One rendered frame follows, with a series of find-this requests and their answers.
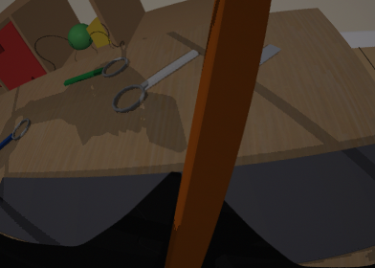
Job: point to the blue handle with grey loop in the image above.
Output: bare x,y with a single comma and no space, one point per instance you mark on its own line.
6,140

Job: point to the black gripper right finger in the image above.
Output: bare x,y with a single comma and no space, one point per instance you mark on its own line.
235,245

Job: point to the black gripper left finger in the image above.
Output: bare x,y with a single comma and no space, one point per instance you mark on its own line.
139,240

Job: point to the grey loop with flat handle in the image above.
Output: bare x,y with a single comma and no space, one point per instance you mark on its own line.
152,80

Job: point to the orange long bar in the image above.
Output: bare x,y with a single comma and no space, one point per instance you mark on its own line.
234,48

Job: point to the green thin bar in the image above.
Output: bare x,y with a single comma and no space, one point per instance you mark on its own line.
79,78

